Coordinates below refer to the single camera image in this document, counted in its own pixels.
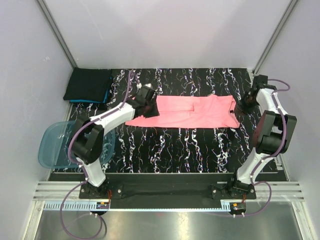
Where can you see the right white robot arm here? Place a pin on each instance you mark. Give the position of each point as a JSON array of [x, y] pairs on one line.
[[271, 137]]

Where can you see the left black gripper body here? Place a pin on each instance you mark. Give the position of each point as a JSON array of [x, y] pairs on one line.
[[151, 109]]

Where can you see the folded blue t shirt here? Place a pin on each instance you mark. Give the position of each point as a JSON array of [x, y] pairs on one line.
[[95, 93]]

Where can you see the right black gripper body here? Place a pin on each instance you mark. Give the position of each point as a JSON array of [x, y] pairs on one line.
[[248, 102]]

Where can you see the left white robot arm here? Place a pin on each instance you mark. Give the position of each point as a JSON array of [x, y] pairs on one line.
[[86, 144]]

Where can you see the pink t shirt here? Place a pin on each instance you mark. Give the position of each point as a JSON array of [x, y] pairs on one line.
[[191, 112]]

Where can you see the folded black t shirt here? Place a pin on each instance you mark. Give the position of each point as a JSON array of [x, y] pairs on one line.
[[82, 77]]

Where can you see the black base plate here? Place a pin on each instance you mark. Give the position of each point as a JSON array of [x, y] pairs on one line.
[[220, 186]]

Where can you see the aluminium frame rail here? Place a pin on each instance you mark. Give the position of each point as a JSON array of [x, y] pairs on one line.
[[66, 196]]

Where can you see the blue plastic bin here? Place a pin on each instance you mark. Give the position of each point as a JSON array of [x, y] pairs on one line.
[[53, 149]]

